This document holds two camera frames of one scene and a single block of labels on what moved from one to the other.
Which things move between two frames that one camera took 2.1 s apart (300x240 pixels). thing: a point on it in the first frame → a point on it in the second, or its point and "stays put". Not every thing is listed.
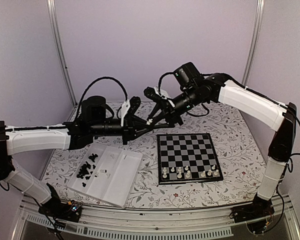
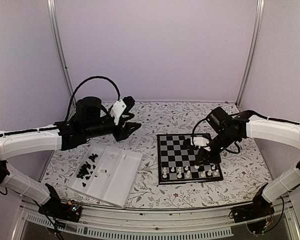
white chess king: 188,175 stays put
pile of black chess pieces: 84,169 stays put
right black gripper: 170,114 → 203,155
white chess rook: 164,170 stays put
